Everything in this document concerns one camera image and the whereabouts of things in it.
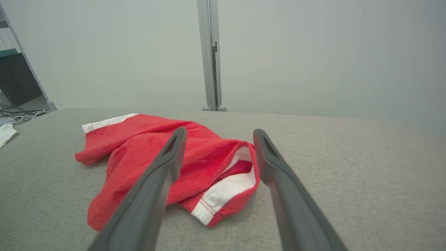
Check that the dark cabinet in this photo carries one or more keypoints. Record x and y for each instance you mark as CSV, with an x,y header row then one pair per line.
x,y
17,76

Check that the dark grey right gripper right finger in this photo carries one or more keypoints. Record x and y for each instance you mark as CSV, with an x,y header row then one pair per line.
x,y
292,209

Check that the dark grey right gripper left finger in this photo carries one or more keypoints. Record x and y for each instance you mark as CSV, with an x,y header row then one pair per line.
x,y
146,195

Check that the grey metal frame leg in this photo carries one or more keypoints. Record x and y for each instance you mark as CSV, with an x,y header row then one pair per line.
x,y
51,105

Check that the grey metal partition post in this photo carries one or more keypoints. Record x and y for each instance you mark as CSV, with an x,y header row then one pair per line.
x,y
206,52

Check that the red shorts with white waistband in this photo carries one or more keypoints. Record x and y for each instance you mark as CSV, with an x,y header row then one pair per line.
x,y
139,146

